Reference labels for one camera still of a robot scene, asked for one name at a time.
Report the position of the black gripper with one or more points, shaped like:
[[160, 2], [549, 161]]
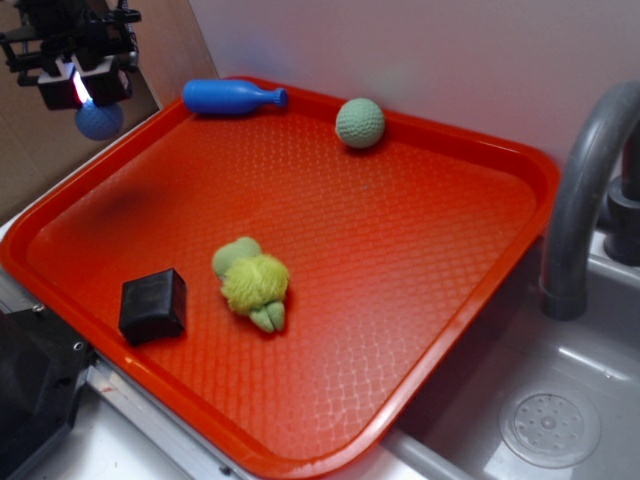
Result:
[[52, 33]]

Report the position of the blue dimpled ball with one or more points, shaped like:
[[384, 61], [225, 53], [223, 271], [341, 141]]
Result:
[[99, 123]]

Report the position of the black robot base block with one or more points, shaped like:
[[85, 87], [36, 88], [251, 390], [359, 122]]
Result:
[[44, 364]]

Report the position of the green dimpled ball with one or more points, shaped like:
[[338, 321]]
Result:
[[360, 123]]

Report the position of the brown cardboard panel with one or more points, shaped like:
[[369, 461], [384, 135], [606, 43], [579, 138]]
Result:
[[40, 146]]

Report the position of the blue plastic bowling pin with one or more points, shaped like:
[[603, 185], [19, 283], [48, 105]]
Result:
[[230, 97]]

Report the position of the black cube block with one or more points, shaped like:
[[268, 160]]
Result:
[[153, 307]]

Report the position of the green plush toy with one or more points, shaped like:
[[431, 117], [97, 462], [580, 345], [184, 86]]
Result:
[[253, 283]]

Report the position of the red plastic tray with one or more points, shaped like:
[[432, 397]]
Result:
[[392, 251]]

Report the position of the grey toy faucet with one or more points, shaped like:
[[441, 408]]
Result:
[[594, 161]]

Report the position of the grey toy sink basin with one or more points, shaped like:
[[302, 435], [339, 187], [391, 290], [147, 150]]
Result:
[[522, 396]]

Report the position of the dark grey faucet handle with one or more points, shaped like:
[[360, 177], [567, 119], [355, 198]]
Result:
[[622, 242]]

